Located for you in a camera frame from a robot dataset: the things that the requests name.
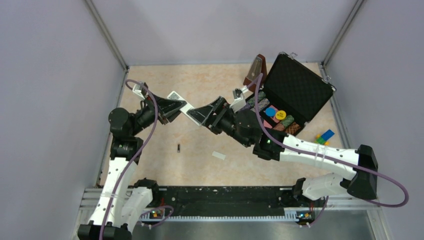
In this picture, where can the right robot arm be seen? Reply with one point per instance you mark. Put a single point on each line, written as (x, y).
(350, 170)

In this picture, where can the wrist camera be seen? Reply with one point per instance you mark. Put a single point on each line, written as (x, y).
(239, 98)
(140, 89)

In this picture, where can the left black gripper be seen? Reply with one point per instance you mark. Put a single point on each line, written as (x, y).
(168, 108)

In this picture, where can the yellow poker chip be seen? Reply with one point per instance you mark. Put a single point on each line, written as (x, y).
(280, 115)

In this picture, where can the white battery cover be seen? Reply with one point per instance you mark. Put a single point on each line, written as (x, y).
(219, 155)

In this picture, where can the black poker chip case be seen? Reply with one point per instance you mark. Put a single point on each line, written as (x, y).
(292, 87)

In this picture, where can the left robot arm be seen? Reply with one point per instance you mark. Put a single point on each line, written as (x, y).
(116, 214)

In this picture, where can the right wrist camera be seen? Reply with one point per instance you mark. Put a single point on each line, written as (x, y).
(239, 98)

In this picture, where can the colourful toy bricks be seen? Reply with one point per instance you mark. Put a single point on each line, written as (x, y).
(323, 139)

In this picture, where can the blue poker chip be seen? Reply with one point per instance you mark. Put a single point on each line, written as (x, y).
(270, 112)

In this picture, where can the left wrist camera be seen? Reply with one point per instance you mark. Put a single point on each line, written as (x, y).
(140, 89)

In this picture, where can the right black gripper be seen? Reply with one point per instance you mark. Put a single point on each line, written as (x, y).
(206, 115)

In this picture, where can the brown wooden metronome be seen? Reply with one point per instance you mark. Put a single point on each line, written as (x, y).
(257, 67)

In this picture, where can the white remote control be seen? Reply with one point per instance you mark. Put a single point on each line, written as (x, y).
(184, 110)

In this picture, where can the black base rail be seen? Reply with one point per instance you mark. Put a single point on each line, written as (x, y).
(213, 203)

